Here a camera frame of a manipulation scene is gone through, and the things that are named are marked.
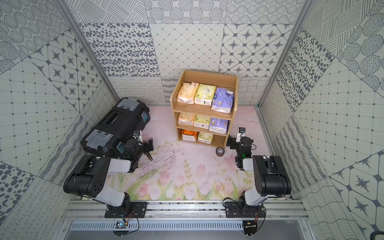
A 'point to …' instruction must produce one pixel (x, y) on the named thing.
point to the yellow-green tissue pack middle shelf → (202, 121)
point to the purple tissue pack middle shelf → (219, 125)
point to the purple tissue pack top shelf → (222, 100)
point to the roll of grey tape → (220, 151)
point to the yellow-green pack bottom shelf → (205, 137)
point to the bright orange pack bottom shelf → (189, 135)
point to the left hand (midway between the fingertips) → (143, 138)
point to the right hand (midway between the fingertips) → (235, 137)
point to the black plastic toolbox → (106, 138)
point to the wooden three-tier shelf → (230, 82)
